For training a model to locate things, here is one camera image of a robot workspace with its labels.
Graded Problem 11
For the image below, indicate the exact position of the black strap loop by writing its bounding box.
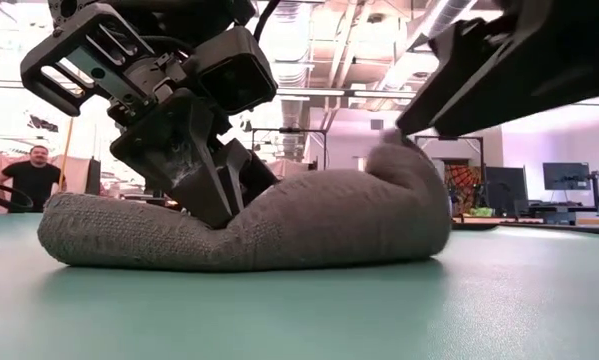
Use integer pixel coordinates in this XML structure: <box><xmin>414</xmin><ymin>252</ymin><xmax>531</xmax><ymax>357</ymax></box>
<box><xmin>0</xmin><ymin>178</ymin><xmax>34</xmax><ymax>214</ymax></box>

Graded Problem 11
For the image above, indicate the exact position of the red patterned cloth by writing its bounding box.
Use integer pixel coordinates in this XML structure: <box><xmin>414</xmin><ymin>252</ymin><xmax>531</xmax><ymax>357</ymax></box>
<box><xmin>443</xmin><ymin>164</ymin><xmax>482</xmax><ymax>216</ymax></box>

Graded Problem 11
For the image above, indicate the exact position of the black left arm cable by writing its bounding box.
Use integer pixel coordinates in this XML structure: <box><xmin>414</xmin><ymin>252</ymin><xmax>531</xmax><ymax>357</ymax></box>
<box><xmin>252</xmin><ymin>0</ymin><xmax>283</xmax><ymax>44</ymax></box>

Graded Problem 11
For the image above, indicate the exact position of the ribbed silver air duct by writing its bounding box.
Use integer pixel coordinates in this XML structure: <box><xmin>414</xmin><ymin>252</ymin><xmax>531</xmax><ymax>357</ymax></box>
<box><xmin>273</xmin><ymin>0</ymin><xmax>314</xmax><ymax>159</ymax></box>

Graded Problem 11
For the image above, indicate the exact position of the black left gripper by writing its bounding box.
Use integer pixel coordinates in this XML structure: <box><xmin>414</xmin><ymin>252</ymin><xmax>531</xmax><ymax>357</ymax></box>
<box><xmin>20</xmin><ymin>0</ymin><xmax>281</xmax><ymax>230</ymax></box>

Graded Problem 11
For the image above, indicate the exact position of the dark grey towel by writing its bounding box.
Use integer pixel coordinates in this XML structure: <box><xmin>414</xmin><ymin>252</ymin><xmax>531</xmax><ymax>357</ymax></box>
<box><xmin>37</xmin><ymin>128</ymin><xmax>453</xmax><ymax>274</ymax></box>

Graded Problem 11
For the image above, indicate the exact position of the dark office desk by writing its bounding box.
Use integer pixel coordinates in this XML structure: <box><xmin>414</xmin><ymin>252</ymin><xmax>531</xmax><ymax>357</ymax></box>
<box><xmin>527</xmin><ymin>202</ymin><xmax>599</xmax><ymax>226</ymax></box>

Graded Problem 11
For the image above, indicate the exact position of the black stand frame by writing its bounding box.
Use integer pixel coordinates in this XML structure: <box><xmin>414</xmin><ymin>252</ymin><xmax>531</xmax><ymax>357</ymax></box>
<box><xmin>249</xmin><ymin>127</ymin><xmax>329</xmax><ymax>174</ymax></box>
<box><xmin>413</xmin><ymin>133</ymin><xmax>485</xmax><ymax>221</ymax></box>

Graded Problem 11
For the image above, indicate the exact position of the narrow black panel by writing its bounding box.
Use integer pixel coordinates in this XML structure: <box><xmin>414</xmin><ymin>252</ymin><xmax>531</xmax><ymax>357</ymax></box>
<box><xmin>85</xmin><ymin>157</ymin><xmax>103</xmax><ymax>197</ymax></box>

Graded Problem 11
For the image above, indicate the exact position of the black screen panel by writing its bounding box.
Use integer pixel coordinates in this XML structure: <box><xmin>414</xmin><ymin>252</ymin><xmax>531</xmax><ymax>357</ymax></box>
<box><xmin>484</xmin><ymin>166</ymin><xmax>529</xmax><ymax>215</ymax></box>

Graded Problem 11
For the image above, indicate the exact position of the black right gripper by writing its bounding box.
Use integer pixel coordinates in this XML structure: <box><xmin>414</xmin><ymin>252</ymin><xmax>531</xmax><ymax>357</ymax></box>
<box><xmin>395</xmin><ymin>0</ymin><xmax>599</xmax><ymax>138</ymax></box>

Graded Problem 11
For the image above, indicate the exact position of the long light bar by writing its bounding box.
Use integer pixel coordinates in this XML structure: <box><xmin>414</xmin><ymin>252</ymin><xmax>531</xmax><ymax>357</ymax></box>
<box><xmin>0</xmin><ymin>78</ymin><xmax>599</xmax><ymax>107</ymax></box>

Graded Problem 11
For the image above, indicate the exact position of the yellow pole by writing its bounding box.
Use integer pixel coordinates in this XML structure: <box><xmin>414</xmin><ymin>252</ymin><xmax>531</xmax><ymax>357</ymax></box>
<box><xmin>60</xmin><ymin>117</ymin><xmax>75</xmax><ymax>194</ymax></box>

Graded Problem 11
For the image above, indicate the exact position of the black computer monitor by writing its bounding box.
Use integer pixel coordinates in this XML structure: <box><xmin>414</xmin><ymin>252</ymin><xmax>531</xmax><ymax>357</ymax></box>
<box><xmin>542</xmin><ymin>161</ymin><xmax>592</xmax><ymax>192</ymax></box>

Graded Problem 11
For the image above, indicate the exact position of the person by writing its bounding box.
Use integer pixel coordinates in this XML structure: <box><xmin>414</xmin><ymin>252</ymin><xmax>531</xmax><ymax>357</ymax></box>
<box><xmin>0</xmin><ymin>144</ymin><xmax>68</xmax><ymax>214</ymax></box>

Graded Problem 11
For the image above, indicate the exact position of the yellow cloth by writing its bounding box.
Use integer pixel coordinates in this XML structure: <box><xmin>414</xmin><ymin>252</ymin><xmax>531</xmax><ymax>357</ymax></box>
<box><xmin>461</xmin><ymin>205</ymin><xmax>495</xmax><ymax>218</ymax></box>

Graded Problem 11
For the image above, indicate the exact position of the green table mat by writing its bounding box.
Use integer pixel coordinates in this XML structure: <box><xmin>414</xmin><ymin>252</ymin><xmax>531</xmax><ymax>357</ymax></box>
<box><xmin>0</xmin><ymin>212</ymin><xmax>599</xmax><ymax>360</ymax></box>

